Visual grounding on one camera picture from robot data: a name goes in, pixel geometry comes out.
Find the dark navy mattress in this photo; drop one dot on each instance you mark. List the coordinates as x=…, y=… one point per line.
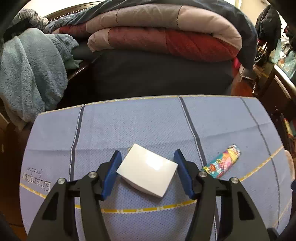
x=115, y=74

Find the teal printed tote bag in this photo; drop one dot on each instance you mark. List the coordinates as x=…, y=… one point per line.
x=284, y=58

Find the dark wooden desk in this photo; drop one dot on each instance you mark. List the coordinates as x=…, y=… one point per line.
x=276, y=92

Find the pink red folded quilt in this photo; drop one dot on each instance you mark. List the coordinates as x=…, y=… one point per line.
x=184, y=31

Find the white cardboard box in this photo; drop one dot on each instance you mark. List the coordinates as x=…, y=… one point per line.
x=146, y=171

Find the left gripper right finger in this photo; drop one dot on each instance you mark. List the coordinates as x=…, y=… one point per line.
x=222, y=201

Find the dark jacket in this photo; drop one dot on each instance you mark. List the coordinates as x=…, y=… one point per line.
x=25, y=19

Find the colourful cartoon tube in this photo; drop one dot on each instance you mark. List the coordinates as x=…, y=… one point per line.
x=221, y=164

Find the wooden headboard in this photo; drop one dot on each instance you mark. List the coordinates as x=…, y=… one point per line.
x=70, y=10

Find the pink round trash bin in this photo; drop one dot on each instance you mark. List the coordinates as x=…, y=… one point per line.
x=291, y=164

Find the blue woven table cloth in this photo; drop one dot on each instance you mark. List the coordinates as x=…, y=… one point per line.
x=71, y=142

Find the clothes pile on desk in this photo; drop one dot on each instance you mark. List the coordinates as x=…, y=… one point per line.
x=268, y=27

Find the teal fleece blanket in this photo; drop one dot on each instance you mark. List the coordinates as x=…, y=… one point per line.
x=33, y=73

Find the dark blue patterned duvet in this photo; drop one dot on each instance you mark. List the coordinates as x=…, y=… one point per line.
x=246, y=29

